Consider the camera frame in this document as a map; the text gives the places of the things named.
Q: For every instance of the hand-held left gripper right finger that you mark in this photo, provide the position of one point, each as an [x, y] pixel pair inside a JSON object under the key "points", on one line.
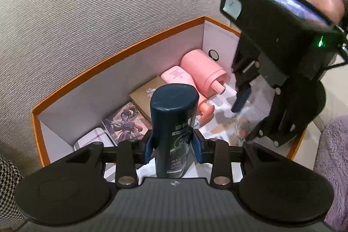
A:
{"points": [[197, 149]]}

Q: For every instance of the dark green shampoo bottle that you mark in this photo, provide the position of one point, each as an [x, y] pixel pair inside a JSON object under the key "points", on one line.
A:
{"points": [[174, 112]]}

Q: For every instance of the beige sofa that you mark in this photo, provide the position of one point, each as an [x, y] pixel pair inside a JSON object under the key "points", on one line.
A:
{"points": [[108, 17]]}

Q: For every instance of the brown cardboard box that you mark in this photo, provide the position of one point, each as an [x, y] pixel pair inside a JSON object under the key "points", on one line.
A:
{"points": [[141, 100]]}

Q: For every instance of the printed figure card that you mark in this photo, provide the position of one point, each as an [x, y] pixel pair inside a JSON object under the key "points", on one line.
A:
{"points": [[125, 123]]}

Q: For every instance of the white pink plaid case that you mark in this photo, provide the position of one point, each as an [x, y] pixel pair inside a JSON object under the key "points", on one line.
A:
{"points": [[92, 135]]}

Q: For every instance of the pink squeeze bottle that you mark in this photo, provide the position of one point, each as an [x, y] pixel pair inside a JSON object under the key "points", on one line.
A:
{"points": [[176, 75]]}

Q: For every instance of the white floral cream tube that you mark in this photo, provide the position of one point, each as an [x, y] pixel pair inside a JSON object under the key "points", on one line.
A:
{"points": [[231, 126]]}

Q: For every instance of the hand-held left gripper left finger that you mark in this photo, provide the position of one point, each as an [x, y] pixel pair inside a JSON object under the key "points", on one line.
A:
{"points": [[148, 150]]}

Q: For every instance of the orange storage box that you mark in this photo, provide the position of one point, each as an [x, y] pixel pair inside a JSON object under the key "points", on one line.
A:
{"points": [[81, 101]]}

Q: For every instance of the houndstooth pillow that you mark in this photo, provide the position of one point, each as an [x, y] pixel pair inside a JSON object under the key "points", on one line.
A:
{"points": [[9, 188]]}

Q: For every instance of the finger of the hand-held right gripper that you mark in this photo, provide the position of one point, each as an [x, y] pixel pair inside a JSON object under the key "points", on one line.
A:
{"points": [[242, 98], [280, 117]]}

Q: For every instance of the large pink pump bottle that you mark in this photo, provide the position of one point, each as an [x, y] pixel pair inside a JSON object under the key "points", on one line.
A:
{"points": [[201, 69]]}

